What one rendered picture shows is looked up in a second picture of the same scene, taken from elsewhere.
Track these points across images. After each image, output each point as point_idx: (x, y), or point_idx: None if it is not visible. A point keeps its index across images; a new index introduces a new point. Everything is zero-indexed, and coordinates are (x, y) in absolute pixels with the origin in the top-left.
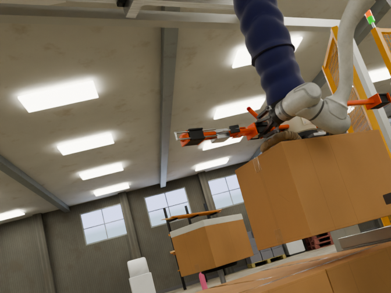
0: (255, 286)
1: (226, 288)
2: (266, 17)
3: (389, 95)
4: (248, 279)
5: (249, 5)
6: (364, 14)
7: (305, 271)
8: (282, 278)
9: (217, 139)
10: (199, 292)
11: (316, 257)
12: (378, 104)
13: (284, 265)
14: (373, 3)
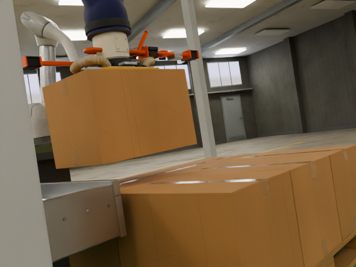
0: (199, 165)
1: (243, 162)
2: None
3: None
4: (239, 168)
5: None
6: (52, 39)
7: (163, 171)
8: (180, 168)
9: (176, 60)
10: (305, 159)
11: (160, 188)
12: (35, 69)
13: (212, 181)
14: (45, 37)
